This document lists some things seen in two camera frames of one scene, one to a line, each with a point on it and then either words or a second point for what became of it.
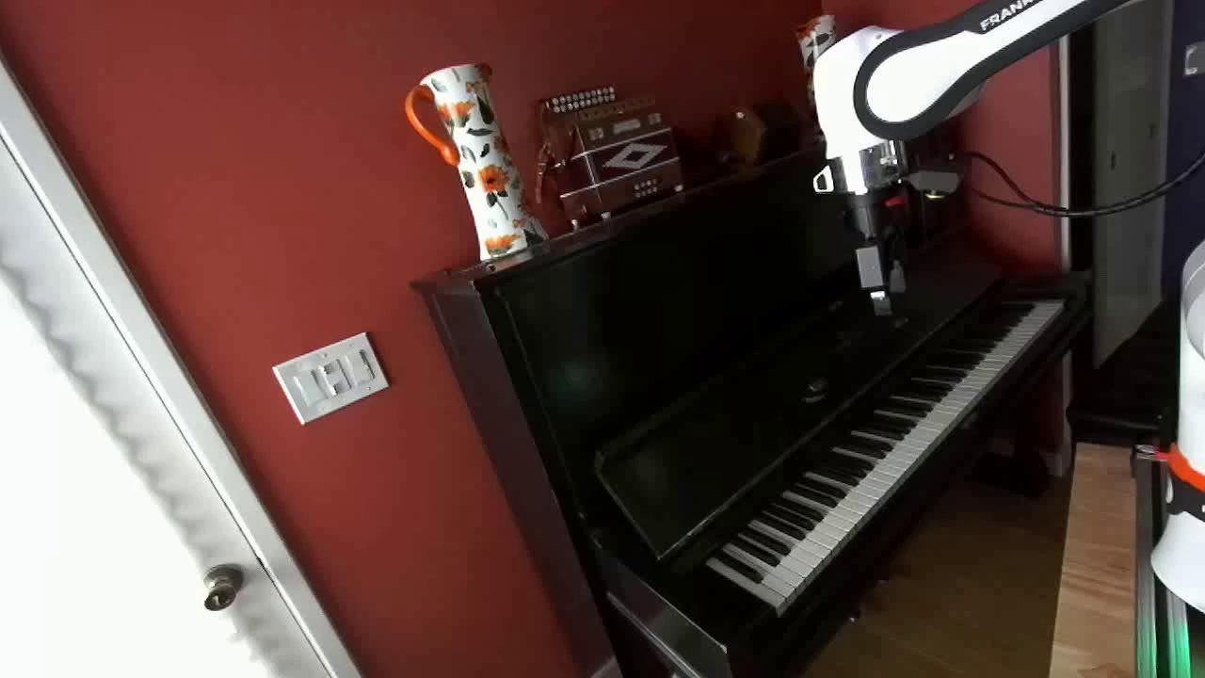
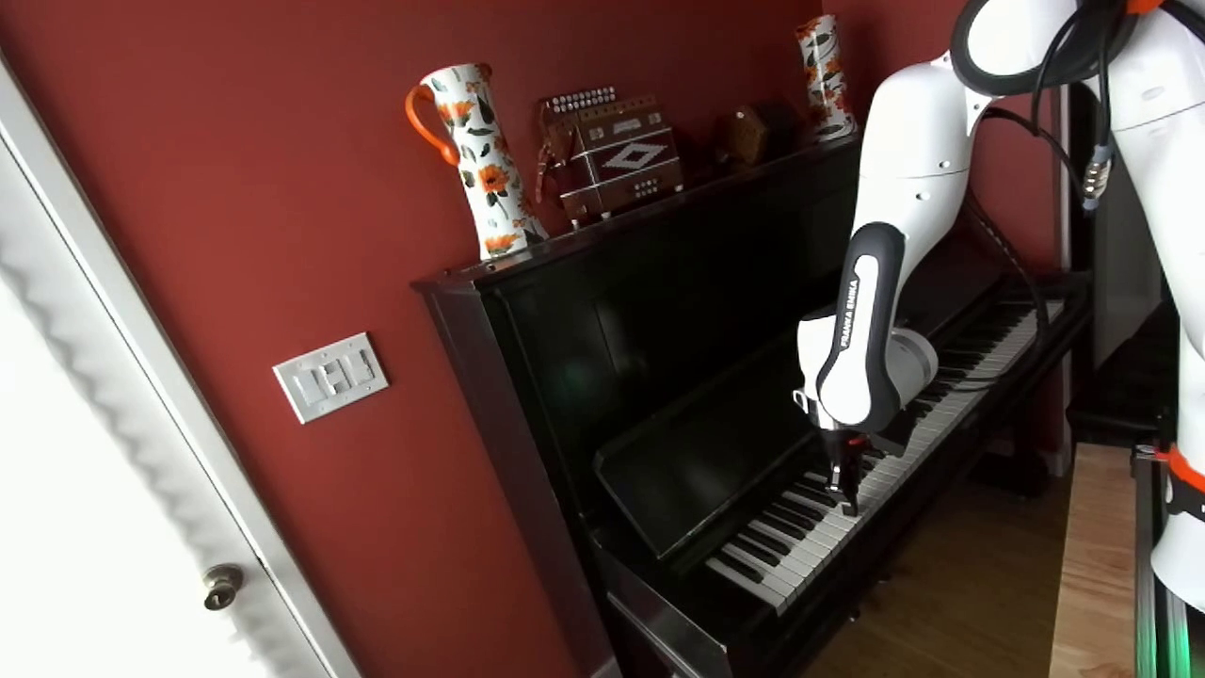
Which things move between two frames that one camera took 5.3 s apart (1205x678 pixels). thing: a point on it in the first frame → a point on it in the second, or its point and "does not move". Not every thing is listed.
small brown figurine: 748,137 does not move
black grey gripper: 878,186 → 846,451
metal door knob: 222,580 does not move
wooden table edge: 1097,595 does not move
